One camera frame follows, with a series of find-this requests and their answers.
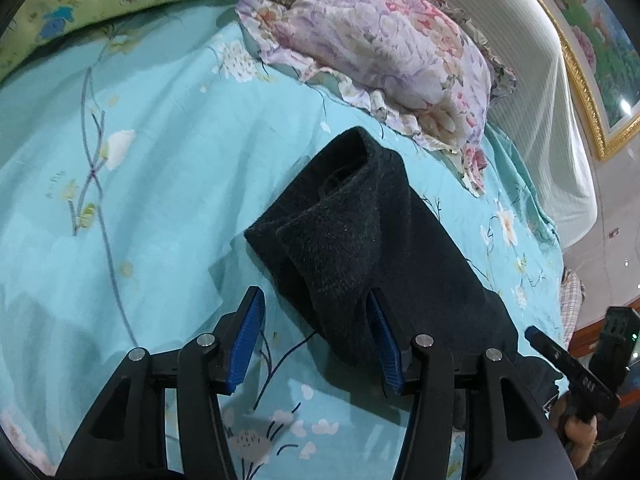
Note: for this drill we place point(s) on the turquoise floral bed sheet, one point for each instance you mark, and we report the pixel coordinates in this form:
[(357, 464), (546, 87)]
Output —
[(133, 158)]

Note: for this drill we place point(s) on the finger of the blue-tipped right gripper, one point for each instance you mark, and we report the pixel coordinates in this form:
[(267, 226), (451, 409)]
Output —
[(535, 337)]

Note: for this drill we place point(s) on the wooden glass cabinet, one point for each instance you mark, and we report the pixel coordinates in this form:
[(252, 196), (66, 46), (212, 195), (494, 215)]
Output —
[(584, 341)]

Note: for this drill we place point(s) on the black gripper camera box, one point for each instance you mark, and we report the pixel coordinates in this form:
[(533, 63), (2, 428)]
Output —
[(617, 339)]

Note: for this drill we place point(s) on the gold framed wall painting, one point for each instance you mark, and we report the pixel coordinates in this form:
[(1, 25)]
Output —
[(603, 66)]

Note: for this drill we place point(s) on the person's right hand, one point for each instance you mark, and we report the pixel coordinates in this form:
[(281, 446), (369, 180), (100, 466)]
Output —
[(581, 435)]

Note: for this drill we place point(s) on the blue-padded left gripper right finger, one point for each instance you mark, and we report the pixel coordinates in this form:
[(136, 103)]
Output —
[(506, 434)]

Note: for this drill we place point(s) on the black pants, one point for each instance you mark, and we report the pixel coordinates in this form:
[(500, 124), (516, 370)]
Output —
[(472, 273)]

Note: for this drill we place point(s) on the purple floral pillow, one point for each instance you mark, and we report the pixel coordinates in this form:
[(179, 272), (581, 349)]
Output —
[(420, 67)]

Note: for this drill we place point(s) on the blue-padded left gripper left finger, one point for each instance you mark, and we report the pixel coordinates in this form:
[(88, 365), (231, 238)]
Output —
[(123, 434)]

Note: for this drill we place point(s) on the plaid checkered cloth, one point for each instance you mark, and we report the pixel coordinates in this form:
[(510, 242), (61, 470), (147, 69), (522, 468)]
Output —
[(572, 297)]

